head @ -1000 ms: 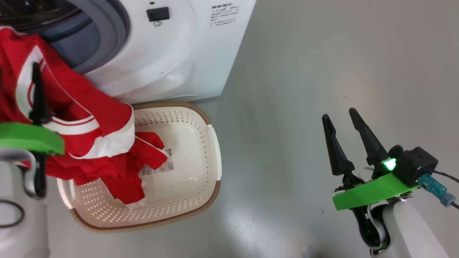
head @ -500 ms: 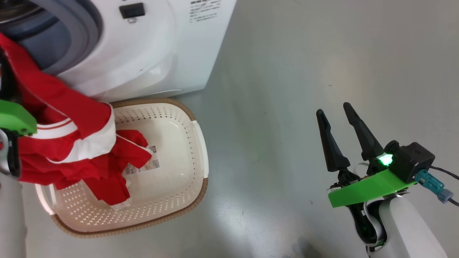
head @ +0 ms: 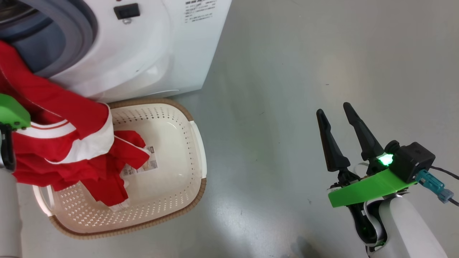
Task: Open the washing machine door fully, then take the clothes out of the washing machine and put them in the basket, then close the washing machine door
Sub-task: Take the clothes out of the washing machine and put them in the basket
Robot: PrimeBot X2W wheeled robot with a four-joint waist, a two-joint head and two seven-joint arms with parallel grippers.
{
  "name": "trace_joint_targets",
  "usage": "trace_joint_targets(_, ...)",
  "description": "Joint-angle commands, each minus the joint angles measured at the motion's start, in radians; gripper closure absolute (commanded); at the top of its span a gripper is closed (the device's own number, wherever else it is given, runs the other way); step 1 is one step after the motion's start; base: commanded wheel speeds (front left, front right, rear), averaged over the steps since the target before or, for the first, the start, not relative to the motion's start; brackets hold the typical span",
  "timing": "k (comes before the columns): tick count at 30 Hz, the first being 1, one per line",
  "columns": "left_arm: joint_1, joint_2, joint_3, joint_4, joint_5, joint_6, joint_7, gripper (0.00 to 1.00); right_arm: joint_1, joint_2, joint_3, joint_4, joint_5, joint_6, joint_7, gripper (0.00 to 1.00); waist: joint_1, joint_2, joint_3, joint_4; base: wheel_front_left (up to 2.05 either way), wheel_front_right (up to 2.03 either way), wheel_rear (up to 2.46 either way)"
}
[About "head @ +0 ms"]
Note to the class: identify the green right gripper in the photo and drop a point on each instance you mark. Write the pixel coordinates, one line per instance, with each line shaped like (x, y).
(365, 188)

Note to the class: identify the cream laundry basket brown rim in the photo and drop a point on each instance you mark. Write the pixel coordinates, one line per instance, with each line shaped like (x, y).
(168, 172)

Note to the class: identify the white front-load washing machine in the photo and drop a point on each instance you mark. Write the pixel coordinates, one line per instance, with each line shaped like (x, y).
(150, 53)

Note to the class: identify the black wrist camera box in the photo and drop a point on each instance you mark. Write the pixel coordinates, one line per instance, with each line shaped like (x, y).
(414, 159)

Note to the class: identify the red and white garment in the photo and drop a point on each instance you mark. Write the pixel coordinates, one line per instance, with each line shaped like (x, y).
(53, 104)

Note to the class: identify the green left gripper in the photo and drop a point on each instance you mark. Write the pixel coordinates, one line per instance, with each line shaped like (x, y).
(12, 113)

